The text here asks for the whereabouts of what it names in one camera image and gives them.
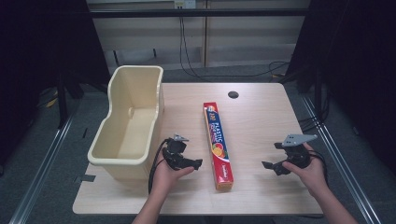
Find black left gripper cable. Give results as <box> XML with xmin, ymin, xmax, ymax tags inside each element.
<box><xmin>148</xmin><ymin>138</ymin><xmax>171</xmax><ymax>195</ymax></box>

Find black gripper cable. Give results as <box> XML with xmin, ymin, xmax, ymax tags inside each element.
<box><xmin>307</xmin><ymin>149</ymin><xmax>330</xmax><ymax>185</ymax></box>
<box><xmin>148</xmin><ymin>138</ymin><xmax>171</xmax><ymax>195</ymax></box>

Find black horizontal bar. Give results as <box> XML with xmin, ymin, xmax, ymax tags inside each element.
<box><xmin>88</xmin><ymin>7</ymin><xmax>312</xmax><ymax>19</ymax></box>

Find cream plastic bin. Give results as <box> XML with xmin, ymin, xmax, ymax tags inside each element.
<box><xmin>87</xmin><ymin>64</ymin><xmax>165</xmax><ymax>182</ymax></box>

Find black tape piece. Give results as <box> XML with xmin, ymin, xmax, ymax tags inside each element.
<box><xmin>74</xmin><ymin>174</ymin><xmax>97</xmax><ymax>184</ymax></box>

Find red and blue wrap box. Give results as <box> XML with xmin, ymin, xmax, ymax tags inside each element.
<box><xmin>203</xmin><ymin>101</ymin><xmax>234</xmax><ymax>192</ymax></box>

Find black floor cables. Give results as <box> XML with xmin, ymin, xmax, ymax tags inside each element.
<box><xmin>298</xmin><ymin>114</ymin><xmax>326</xmax><ymax>133</ymax></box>

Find person's right hand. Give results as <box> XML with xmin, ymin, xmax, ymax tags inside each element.
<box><xmin>281</xmin><ymin>142</ymin><xmax>332</xmax><ymax>196</ymax></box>

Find black metal stand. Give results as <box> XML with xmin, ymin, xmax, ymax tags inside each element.
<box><xmin>55</xmin><ymin>69</ymin><xmax>70</xmax><ymax>130</ymax></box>
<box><xmin>312</xmin><ymin>69</ymin><xmax>324</xmax><ymax>123</ymax></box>

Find silver floor rail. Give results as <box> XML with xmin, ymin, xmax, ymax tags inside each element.
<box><xmin>8</xmin><ymin>114</ymin><xmax>78</xmax><ymax>224</ymax></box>
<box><xmin>299</xmin><ymin>93</ymin><xmax>383</xmax><ymax>224</ymax></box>

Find black hanging cables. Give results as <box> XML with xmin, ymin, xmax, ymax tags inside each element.
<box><xmin>178</xmin><ymin>16</ymin><xmax>291</xmax><ymax>79</ymax></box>

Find black curtain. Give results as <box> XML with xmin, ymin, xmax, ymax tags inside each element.
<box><xmin>278</xmin><ymin>0</ymin><xmax>396</xmax><ymax>176</ymax></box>
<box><xmin>0</xmin><ymin>0</ymin><xmax>111</xmax><ymax>175</ymax></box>

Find person's left hand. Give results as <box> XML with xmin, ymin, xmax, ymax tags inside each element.
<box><xmin>150</xmin><ymin>153</ymin><xmax>196</xmax><ymax>200</ymax></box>

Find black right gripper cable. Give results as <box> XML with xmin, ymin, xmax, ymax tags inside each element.
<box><xmin>307</xmin><ymin>149</ymin><xmax>330</xmax><ymax>185</ymax></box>

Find white wall socket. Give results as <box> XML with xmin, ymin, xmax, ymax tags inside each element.
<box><xmin>174</xmin><ymin>0</ymin><xmax>197</xmax><ymax>9</ymax></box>

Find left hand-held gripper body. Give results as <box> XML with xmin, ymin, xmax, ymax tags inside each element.
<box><xmin>162</xmin><ymin>133</ymin><xmax>190</xmax><ymax>171</ymax></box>

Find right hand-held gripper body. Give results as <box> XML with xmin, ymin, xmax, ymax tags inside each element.
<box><xmin>274</xmin><ymin>133</ymin><xmax>318</xmax><ymax>171</ymax></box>

